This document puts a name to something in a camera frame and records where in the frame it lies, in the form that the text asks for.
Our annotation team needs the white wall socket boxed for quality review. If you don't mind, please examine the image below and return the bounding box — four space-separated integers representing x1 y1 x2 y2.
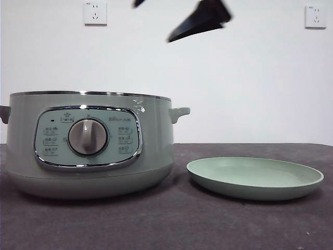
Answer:
304 5 327 29
83 2 108 26

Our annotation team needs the pale green electric steamer pot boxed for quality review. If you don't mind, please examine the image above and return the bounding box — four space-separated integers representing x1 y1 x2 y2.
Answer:
0 91 191 201

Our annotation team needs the pale green round plate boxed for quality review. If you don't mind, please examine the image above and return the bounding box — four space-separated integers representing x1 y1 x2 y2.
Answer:
186 157 325 201

